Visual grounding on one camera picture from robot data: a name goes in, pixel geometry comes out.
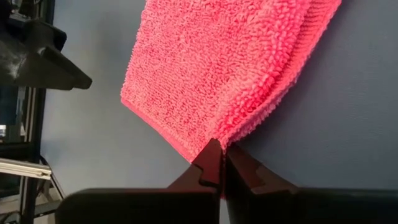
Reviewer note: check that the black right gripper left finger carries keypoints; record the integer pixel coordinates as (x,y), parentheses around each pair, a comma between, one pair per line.
(155,205)

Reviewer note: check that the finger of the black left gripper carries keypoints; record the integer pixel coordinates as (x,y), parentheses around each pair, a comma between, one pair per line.
(37,65)

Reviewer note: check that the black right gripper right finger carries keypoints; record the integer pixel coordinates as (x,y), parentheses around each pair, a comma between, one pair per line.
(295,205)

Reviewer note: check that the pink terry towel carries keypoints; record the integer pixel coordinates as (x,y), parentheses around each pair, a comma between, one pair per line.
(217,77)

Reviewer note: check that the blue-grey table mat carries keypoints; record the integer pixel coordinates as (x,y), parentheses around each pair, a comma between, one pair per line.
(342,124)

